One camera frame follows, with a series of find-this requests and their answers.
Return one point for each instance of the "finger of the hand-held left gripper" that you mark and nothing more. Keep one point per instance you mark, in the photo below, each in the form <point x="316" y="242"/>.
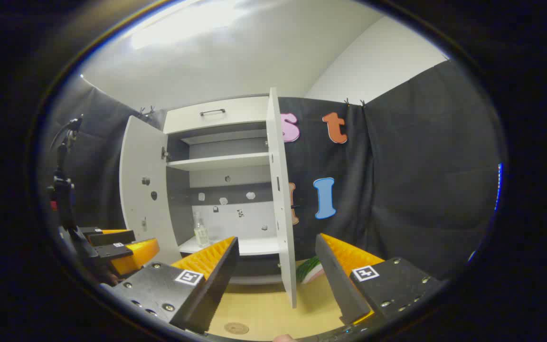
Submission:
<point x="138" y="254"/>
<point x="112" y="237"/>

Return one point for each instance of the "white cabinet with grey interior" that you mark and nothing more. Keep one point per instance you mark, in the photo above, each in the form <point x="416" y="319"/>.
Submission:
<point x="178" y="209"/>

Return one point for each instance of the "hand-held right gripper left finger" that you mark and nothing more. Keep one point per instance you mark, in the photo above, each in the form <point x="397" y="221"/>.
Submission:
<point x="216" y="280"/>

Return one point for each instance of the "black backdrop cloth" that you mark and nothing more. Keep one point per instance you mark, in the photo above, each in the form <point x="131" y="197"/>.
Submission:
<point x="420" y="166"/>

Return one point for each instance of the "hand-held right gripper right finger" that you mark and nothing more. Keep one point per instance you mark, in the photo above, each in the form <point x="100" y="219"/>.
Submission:
<point x="337" y="280"/>

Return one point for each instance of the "watermelon slice toy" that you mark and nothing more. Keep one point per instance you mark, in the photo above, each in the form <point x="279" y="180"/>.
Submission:
<point x="307" y="270"/>

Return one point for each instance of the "round brown coaster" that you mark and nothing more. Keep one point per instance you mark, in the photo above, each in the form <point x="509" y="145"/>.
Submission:
<point x="236" y="328"/>

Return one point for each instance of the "white cabinet drawer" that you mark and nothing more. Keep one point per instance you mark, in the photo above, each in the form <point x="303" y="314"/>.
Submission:
<point x="245" y="116"/>

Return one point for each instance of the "clear glass bottle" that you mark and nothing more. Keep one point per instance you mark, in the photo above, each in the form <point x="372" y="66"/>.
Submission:
<point x="201" y="235"/>

